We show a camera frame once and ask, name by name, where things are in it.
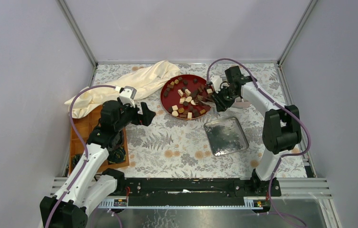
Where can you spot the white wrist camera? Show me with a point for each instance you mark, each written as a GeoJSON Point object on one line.
{"type": "Point", "coordinates": [127, 95]}
{"type": "Point", "coordinates": [215, 83]}

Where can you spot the cream cloth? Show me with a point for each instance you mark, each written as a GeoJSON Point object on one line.
{"type": "Point", "coordinates": [146, 81]}

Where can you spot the silver tin lid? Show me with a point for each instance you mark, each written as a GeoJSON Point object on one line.
{"type": "Point", "coordinates": [226, 136]}

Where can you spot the black paper cup liners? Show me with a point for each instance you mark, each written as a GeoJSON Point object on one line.
{"type": "Point", "coordinates": [116, 158]}

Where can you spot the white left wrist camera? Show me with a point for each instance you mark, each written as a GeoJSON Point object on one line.
{"type": "Point", "coordinates": [127, 95]}

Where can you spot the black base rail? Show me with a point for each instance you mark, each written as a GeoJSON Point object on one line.
{"type": "Point", "coordinates": [181, 192]}

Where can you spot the floral table mat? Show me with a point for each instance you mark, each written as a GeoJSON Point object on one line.
{"type": "Point", "coordinates": [175, 148]}

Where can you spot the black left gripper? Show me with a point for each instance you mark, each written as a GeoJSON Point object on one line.
{"type": "Point", "coordinates": [145, 119]}

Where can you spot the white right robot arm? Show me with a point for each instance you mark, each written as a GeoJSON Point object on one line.
{"type": "Point", "coordinates": [281, 130]}

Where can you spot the silver metal tongs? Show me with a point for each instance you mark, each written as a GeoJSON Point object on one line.
{"type": "Point", "coordinates": [204, 101]}

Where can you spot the red round tray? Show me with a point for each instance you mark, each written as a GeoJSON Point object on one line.
{"type": "Point", "coordinates": [182, 97]}

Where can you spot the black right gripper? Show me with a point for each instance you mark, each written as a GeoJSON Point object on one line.
{"type": "Point", "coordinates": [221, 106]}

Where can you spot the pink tin with white dividers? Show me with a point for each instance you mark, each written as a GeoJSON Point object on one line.
{"type": "Point", "coordinates": [239, 104]}

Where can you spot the wooden compartment tray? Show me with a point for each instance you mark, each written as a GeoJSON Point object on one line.
{"type": "Point", "coordinates": [85, 126]}

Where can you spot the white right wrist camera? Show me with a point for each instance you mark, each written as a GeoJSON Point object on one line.
{"type": "Point", "coordinates": [215, 83]}

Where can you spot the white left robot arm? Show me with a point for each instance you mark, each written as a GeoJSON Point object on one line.
{"type": "Point", "coordinates": [74, 202]}

